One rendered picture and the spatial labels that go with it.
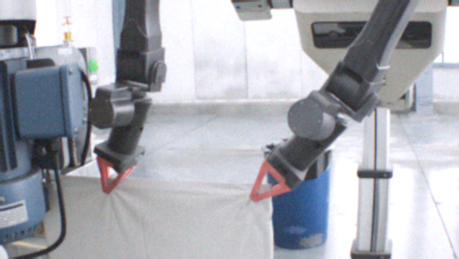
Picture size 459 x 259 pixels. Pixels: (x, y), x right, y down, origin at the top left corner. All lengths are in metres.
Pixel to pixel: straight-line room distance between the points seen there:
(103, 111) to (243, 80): 8.33
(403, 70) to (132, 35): 0.71
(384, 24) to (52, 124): 0.48
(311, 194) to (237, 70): 6.23
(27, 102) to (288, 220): 2.65
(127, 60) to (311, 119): 0.34
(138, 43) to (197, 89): 8.54
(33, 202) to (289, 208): 2.55
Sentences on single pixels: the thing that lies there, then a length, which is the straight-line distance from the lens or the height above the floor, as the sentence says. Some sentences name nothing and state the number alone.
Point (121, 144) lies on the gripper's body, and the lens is 0.89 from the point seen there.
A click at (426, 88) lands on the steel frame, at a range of 8.46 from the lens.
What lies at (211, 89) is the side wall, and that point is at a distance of 9.28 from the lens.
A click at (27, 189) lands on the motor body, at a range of 0.64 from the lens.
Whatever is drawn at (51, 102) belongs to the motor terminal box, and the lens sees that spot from 0.60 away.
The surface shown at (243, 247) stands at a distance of 0.89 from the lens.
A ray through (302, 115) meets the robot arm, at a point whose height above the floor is 1.21.
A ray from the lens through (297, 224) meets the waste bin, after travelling 3.13.
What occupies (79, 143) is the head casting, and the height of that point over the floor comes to 1.12.
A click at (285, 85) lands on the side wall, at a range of 8.95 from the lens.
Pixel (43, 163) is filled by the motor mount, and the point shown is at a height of 1.16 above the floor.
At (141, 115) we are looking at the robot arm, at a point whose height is 1.20.
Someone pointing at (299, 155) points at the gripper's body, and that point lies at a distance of 0.79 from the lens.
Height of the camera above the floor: 1.32
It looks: 10 degrees down
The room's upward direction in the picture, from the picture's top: 3 degrees counter-clockwise
